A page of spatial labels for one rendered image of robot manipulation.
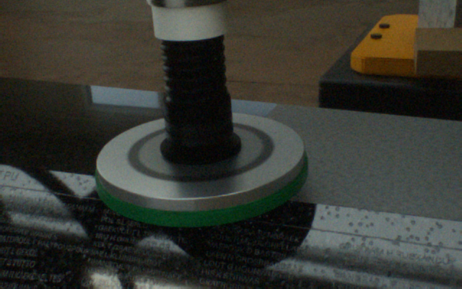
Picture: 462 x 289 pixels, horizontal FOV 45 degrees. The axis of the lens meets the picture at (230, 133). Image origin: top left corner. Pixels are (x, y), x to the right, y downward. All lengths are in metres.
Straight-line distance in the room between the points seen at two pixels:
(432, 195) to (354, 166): 0.10
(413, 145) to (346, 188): 0.14
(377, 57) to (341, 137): 0.56
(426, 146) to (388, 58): 0.57
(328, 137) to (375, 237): 0.21
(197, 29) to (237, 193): 0.15
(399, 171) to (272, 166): 0.18
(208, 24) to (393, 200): 0.26
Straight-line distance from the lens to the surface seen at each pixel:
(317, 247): 0.58
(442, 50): 1.15
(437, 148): 0.72
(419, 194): 0.61
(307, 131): 0.76
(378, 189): 0.62
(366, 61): 1.28
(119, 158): 0.58
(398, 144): 0.73
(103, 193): 0.55
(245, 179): 0.51
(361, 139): 0.74
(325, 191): 0.61
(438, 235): 0.57
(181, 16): 0.50
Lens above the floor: 1.11
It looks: 22 degrees down
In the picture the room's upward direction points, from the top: 3 degrees counter-clockwise
